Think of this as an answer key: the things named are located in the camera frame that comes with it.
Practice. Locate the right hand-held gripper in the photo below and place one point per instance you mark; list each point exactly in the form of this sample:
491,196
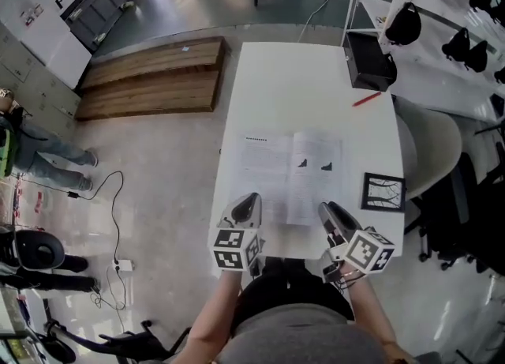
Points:
367,252

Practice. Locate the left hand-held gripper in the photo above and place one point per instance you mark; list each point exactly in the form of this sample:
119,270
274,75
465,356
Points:
233,248

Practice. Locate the white paperback book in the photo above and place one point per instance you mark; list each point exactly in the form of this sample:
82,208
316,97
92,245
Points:
284,165

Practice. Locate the person's left forearm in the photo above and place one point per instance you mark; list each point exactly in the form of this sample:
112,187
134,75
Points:
213,315

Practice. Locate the person's right forearm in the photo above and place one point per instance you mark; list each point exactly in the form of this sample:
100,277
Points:
367,311

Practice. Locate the black framed picture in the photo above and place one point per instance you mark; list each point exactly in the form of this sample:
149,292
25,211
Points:
382,192

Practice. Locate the person's black trousers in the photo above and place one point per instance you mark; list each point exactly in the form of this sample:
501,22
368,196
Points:
292,291

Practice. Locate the person's grey shirt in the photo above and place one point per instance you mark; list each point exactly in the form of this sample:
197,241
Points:
300,338

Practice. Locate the white power strip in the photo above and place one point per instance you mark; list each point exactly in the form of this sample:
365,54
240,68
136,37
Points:
124,265

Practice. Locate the beige shell chair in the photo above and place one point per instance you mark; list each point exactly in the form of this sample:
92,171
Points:
434,137

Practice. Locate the black high-back office chair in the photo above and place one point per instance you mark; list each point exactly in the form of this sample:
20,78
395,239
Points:
130,344

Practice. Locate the red pen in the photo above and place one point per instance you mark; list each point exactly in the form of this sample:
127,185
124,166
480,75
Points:
367,99

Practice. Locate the wooden step platform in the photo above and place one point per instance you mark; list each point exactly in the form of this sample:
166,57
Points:
150,86

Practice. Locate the black box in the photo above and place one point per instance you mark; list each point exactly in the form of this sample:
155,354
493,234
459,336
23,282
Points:
369,66

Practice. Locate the group of red label bottles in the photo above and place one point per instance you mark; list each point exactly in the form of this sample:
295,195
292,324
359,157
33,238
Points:
39,200

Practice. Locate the group of black bags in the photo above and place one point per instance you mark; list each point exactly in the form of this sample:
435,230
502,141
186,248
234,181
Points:
402,25

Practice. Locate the white cabinet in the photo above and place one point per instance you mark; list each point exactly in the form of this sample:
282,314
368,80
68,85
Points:
51,46

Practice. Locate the grey drawer cabinet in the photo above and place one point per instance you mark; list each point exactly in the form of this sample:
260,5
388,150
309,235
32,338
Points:
94,11

